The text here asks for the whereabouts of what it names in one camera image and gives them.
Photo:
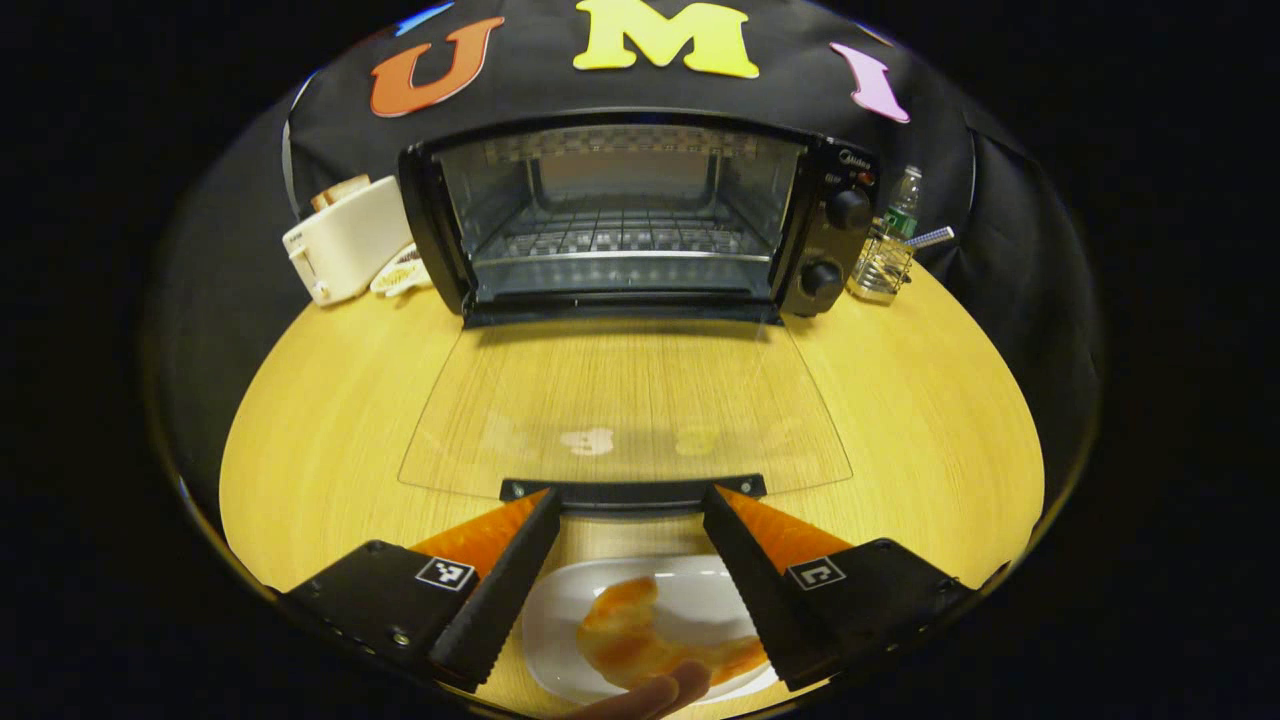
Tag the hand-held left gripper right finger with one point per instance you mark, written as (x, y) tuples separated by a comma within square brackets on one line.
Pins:
[(755, 590)]

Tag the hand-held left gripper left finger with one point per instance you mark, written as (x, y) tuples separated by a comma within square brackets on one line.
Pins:
[(500, 595)]

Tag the golden croissant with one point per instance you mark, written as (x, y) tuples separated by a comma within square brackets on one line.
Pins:
[(625, 640)]

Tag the black electric oven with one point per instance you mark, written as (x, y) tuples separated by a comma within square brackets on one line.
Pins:
[(620, 230)]

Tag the white plate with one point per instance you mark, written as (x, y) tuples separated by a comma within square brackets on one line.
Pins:
[(555, 620)]

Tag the white divided snack dish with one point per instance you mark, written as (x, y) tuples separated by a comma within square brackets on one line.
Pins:
[(400, 275)]

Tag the white toaster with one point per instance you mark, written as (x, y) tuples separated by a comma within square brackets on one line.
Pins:
[(350, 250)]

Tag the silver utensil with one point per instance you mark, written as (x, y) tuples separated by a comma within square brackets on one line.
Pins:
[(930, 237)]

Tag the green plastic bottle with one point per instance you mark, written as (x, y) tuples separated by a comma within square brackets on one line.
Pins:
[(903, 205)]

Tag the toast slice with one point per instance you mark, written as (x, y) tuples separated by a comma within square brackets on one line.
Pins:
[(353, 187), (325, 198)]

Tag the black backdrop cloth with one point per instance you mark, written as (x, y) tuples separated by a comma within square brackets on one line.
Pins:
[(540, 70)]

